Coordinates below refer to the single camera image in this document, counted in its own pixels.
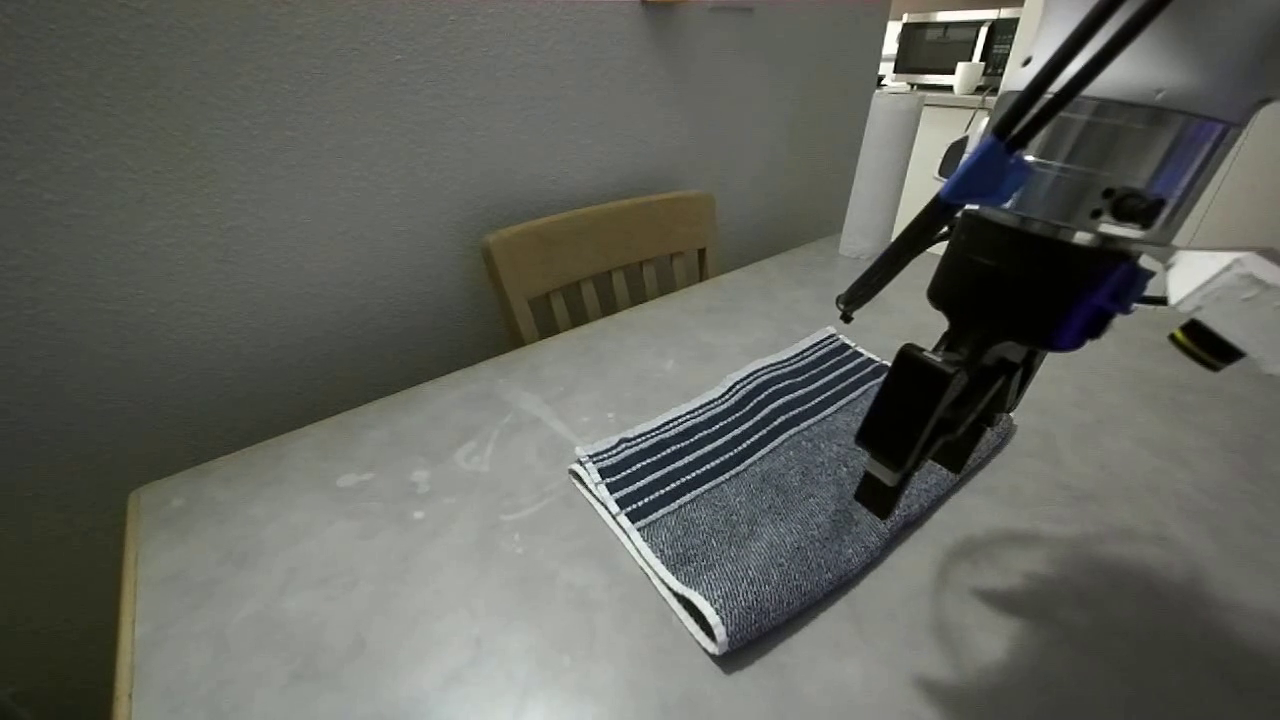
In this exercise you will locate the gray striped towel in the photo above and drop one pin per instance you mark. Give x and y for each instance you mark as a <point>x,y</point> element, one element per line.
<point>761,504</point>

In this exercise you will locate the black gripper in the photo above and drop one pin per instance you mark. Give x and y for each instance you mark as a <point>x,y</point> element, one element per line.
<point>1012,287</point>

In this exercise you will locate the white microwave oven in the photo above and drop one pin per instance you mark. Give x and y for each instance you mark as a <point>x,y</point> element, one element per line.
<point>941,46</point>

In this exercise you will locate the wooden chair with curved backrest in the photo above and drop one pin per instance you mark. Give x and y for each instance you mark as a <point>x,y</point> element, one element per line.
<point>600,245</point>

